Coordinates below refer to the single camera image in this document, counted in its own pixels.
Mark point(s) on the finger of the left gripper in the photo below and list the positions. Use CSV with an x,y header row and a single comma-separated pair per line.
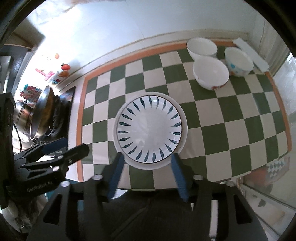
x,y
49,147
30,162

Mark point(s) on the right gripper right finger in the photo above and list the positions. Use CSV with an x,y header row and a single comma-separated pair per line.
x,y
219,211

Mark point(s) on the white plate grey flower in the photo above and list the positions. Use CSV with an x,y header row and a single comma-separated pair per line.
x,y
183,129

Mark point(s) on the white plate blue leaves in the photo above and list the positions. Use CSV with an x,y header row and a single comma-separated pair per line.
x,y
149,129

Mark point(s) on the white bowl red flowers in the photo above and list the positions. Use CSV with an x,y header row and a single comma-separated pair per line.
x,y
210,73

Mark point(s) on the white bowl blue dots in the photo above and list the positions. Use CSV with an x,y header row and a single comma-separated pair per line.
x,y
238,62

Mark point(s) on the white bowl dark rim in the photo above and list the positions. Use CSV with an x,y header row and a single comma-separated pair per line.
x,y
199,47

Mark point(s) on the black gas stove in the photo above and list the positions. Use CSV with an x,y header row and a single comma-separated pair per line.
x,y
60,121

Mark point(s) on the stainless steel steamer pot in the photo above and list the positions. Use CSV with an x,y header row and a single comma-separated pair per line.
x,y
22,116

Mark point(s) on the black wok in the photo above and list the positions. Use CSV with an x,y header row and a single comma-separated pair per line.
x,y
43,113

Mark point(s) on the colourful flower decoration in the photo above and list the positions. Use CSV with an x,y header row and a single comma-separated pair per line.
x,y
30,93

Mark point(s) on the pink toy ornament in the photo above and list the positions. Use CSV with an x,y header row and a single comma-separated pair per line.
x,y
46,76

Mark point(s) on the green white checkered cloth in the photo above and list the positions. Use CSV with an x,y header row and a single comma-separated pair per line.
x,y
231,131

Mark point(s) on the red tomato decoration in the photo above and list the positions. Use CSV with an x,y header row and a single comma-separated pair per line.
x,y
65,67

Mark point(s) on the folded white towel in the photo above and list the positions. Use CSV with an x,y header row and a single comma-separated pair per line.
x,y
261,64

